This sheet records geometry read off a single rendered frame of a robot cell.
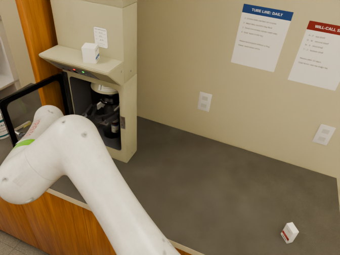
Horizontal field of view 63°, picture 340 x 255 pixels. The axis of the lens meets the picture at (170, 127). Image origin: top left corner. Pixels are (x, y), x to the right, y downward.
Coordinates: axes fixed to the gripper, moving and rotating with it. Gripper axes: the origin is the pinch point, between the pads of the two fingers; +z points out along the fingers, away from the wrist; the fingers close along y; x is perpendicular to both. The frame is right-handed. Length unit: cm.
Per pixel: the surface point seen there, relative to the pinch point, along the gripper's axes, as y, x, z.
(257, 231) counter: -84, 26, -21
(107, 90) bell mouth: -3.6, -13.4, -7.5
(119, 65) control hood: -14.0, -30.8, -13.5
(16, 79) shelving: 102, 28, 31
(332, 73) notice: -94, -29, 33
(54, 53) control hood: 12.7, -31.0, -18.5
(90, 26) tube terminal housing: 0.4, -42.0, -10.3
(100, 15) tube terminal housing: -4.6, -46.9, -10.3
